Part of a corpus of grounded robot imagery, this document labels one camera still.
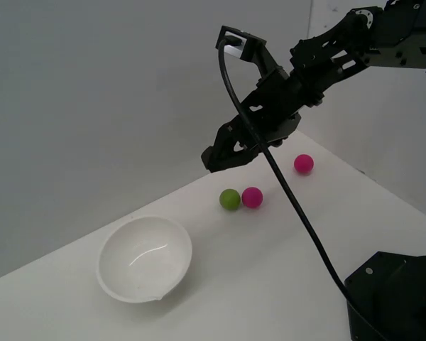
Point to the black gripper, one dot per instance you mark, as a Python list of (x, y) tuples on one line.
[(273, 106)]

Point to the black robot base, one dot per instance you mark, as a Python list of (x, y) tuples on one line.
[(394, 302)]

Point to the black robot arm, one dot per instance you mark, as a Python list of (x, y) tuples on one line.
[(394, 35)]

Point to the white bowl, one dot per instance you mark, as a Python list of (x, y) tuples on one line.
[(145, 259)]

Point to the green golf ball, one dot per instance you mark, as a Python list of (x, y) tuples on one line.
[(229, 200)]

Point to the pink golf ball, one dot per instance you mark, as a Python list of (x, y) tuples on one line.
[(303, 163), (252, 197)]

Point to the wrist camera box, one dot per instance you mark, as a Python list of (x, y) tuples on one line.
[(243, 46)]

